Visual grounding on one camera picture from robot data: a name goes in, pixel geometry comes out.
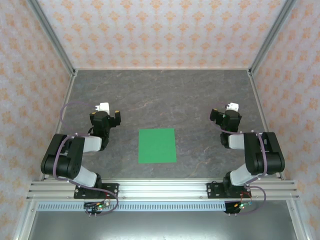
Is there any green paper sheet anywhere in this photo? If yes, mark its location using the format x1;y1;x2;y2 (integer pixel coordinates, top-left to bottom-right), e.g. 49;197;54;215
137;128;178;165

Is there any aluminium extrusion mounting beam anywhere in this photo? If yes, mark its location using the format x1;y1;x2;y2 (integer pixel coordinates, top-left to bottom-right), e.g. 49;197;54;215
26;179;300;201

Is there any grey metal shelf panel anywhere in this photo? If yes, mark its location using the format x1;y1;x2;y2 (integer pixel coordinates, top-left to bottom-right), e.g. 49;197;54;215
26;210;296;240

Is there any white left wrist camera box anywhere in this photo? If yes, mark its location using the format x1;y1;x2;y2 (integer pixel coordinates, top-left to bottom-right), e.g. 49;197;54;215
95;102;111;114

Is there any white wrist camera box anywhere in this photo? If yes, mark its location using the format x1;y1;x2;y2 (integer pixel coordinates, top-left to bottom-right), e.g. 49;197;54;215
225;101;240;112
95;102;111;114

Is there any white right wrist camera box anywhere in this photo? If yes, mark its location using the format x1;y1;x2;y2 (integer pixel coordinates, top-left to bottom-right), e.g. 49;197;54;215
225;101;240;112

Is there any aluminium table side rail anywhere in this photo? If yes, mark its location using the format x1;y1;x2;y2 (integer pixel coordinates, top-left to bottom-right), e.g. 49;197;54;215
246;69;286;181
39;69;79;181

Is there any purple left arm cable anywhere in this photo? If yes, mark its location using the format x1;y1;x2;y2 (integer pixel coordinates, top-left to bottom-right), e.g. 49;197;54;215
53;101;120;216

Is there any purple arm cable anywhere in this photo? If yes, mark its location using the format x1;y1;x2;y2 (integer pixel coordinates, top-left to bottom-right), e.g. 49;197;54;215
53;101;120;216
210;101;267;216

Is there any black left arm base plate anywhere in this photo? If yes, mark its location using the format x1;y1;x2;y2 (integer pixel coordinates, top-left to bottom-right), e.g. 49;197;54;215
73;182;120;200

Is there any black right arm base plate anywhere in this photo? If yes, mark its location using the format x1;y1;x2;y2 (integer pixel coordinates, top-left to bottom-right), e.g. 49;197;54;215
206;182;251;200

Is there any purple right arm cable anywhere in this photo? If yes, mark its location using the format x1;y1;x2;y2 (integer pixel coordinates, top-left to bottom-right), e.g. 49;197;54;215
210;101;267;216

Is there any aluminium corner post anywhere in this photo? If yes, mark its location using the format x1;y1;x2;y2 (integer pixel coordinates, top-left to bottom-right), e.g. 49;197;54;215
26;0;77;76
248;0;299;76

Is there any grey slotted cable duct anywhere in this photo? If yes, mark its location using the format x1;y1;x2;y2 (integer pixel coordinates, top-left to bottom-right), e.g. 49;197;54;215
36;202;228;212

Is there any aluminium frame leg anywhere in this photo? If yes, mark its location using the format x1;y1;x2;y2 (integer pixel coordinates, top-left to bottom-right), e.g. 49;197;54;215
12;199;39;240
285;199;310;240

